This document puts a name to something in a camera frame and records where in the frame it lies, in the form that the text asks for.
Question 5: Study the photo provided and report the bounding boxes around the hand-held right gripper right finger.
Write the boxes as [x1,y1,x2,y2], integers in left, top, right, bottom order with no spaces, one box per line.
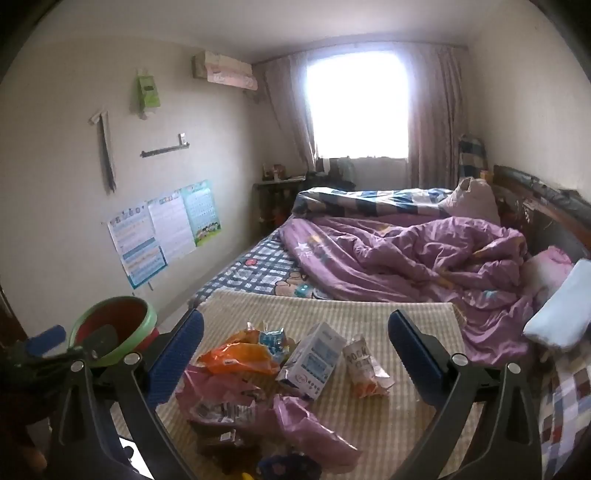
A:
[388,309,543,480]

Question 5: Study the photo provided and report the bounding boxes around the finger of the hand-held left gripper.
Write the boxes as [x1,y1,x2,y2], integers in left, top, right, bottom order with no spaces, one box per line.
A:
[25,325,66,357]
[69,323,121,366]

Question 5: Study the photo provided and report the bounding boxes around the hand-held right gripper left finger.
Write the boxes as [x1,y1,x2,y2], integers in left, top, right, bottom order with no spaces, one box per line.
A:
[48,309,205,480]

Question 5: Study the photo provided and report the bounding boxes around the red bin with green rim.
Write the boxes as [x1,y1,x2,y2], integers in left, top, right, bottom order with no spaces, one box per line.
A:
[68,296,158,368]

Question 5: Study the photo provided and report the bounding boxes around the orange snack wrapper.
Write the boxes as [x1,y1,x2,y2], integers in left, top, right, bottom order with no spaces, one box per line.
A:
[196,329,282,376]

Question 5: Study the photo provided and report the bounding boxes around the white and blue milk carton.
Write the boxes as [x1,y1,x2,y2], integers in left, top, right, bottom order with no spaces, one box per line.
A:
[276,322,347,401]

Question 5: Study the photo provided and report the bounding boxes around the white crumpled snack bag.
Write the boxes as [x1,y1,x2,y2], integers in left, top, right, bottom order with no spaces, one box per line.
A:
[342,334,396,399]

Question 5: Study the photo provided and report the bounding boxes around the clear printed wrapper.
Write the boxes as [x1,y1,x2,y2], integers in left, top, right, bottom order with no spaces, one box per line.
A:
[193,399,257,424]

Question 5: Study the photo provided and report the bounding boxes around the blue and white snack wrapper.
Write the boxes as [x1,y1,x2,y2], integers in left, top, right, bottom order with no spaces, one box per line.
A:
[256,325,296,365]

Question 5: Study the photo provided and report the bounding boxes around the purple duvet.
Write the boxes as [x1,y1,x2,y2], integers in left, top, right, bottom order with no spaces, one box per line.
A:
[279,215,537,366]

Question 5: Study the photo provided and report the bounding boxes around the checked cartoon bedsheet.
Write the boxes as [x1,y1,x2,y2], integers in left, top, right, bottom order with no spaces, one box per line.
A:
[188,228,324,309]

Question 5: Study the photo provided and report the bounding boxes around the beige striped mat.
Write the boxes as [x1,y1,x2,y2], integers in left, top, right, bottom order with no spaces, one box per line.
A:
[111,288,483,480]

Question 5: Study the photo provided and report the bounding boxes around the pink plastic bag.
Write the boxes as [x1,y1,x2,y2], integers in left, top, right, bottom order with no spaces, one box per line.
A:
[175,364,363,468]

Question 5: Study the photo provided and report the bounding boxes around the light blue pillow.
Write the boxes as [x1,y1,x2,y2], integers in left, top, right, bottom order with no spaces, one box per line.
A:
[523,258,591,354]

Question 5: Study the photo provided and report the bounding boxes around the dark blue object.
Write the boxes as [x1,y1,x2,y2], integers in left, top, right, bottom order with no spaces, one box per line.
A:
[257,455,324,480]

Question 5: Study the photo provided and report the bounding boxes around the patchwork blanket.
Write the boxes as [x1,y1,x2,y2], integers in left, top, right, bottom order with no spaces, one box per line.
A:
[536,350,591,468]

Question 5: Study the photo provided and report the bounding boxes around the beige pink pillow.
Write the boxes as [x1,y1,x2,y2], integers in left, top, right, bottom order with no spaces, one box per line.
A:
[438,176,502,227]

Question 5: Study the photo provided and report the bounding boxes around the dark side table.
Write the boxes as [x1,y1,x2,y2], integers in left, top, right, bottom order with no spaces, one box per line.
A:
[253,174,324,228]

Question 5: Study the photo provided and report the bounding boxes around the dark wooden headboard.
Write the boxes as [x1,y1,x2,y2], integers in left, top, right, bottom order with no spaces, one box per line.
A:
[492,165,591,260]

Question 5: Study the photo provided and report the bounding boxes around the dark clothing pile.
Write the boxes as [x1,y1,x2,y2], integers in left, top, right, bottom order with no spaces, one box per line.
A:
[305,157,357,191]

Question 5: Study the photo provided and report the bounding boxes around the plaid cushion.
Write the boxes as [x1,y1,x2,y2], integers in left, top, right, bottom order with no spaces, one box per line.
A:
[457,134,489,179]

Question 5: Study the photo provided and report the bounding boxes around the beige curtain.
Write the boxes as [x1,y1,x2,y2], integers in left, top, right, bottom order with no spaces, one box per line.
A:
[406,43,465,190]
[254,53,320,172]

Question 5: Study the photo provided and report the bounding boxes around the bright window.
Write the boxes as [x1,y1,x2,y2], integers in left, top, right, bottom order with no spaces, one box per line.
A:
[302,45,411,160]

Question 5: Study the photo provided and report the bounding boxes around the blue chart wall poster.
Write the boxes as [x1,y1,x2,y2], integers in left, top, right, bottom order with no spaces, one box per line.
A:
[107,202,168,291]

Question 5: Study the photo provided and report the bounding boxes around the white chart wall poster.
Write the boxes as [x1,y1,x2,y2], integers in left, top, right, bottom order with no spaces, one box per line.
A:
[147,193,197,264]

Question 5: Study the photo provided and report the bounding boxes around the teal chart wall poster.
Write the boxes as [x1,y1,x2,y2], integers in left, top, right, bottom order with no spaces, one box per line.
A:
[181,179,223,248]

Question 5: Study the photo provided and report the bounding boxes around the gray wall hanger strip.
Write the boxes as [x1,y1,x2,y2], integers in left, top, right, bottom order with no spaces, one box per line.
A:
[89,109,117,195]

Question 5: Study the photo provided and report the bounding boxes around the black wall rail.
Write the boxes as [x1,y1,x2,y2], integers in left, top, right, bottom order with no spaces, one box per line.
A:
[141,133,190,159]

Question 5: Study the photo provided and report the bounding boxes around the green wall tissue holder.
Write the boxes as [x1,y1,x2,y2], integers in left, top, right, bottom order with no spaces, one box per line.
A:
[134,69,163,119]

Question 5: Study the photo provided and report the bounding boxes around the covered wall air conditioner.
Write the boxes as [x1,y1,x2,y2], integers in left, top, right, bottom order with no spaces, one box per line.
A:
[191,51,259,92]

